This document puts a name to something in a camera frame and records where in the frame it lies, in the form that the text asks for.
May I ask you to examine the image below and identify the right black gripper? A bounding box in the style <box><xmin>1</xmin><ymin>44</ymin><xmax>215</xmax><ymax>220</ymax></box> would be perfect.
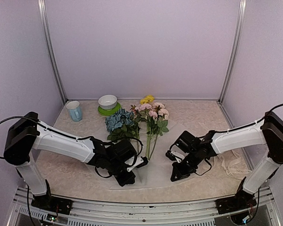
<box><xmin>172</xmin><ymin>149</ymin><xmax>202</xmax><ymax>181</ymax></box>

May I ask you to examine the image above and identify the blue fake flower bunch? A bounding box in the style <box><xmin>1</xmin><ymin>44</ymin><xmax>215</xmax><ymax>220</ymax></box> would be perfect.
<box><xmin>105</xmin><ymin>108</ymin><xmax>142</xmax><ymax>153</ymax></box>

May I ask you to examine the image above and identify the pink fake flower bunch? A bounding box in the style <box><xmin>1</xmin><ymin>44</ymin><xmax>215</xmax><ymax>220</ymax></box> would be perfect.
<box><xmin>131</xmin><ymin>102</ymin><xmax>169</xmax><ymax>160</ymax></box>

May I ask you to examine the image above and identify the yellow fake flower stem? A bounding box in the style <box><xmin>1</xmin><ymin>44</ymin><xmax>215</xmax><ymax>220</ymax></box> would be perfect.
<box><xmin>140</xmin><ymin>95</ymin><xmax>155</xmax><ymax>105</ymax></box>

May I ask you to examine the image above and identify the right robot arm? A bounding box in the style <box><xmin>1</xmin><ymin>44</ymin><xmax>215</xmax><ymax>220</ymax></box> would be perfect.
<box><xmin>166</xmin><ymin>111</ymin><xmax>283</xmax><ymax>214</ymax></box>

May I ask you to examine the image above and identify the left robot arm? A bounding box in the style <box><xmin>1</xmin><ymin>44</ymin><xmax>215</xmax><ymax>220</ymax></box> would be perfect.
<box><xmin>4</xmin><ymin>112</ymin><xmax>145</xmax><ymax>215</ymax></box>

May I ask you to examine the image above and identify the cream printed ribbon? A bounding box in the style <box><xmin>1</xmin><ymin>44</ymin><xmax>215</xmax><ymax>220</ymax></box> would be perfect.
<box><xmin>214</xmin><ymin>148</ymin><xmax>252</xmax><ymax>180</ymax></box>

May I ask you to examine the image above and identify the green plate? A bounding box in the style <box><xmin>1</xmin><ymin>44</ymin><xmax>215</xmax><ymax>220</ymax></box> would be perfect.
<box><xmin>98</xmin><ymin>102</ymin><xmax>121</xmax><ymax>116</ymax></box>

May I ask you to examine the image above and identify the white ceramic bowl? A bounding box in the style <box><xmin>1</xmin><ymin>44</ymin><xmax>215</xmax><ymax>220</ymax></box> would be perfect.
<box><xmin>98</xmin><ymin>95</ymin><xmax>117</xmax><ymax>110</ymax></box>

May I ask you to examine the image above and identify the light blue mug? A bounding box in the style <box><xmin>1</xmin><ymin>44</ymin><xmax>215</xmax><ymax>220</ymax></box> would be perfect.
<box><xmin>66</xmin><ymin>101</ymin><xmax>83</xmax><ymax>122</ymax></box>

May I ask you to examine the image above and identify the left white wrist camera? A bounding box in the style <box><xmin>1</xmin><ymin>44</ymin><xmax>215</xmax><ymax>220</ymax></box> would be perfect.
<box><xmin>125</xmin><ymin>156</ymin><xmax>149</xmax><ymax>172</ymax></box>

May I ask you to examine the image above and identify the front aluminium rail base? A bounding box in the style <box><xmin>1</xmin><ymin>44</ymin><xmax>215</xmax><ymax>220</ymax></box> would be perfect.
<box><xmin>7</xmin><ymin>186</ymin><xmax>283</xmax><ymax>226</ymax></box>

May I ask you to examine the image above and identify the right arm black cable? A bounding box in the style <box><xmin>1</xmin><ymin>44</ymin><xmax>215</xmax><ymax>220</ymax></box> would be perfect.
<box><xmin>252</xmin><ymin>103</ymin><xmax>283</xmax><ymax>125</ymax></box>

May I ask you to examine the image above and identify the right aluminium frame post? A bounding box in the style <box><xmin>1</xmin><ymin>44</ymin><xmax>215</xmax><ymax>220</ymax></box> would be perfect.
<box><xmin>218</xmin><ymin>0</ymin><xmax>247</xmax><ymax>105</ymax></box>

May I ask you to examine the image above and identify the aluminium frame post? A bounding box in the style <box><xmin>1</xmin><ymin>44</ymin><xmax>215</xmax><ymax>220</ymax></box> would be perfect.
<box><xmin>37</xmin><ymin>0</ymin><xmax>68</xmax><ymax>105</ymax></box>
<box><xmin>218</xmin><ymin>0</ymin><xmax>247</xmax><ymax>105</ymax></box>

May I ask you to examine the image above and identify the left aluminium frame post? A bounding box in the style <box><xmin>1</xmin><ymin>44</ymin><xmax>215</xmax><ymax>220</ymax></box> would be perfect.
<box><xmin>37</xmin><ymin>0</ymin><xmax>68</xmax><ymax>105</ymax></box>

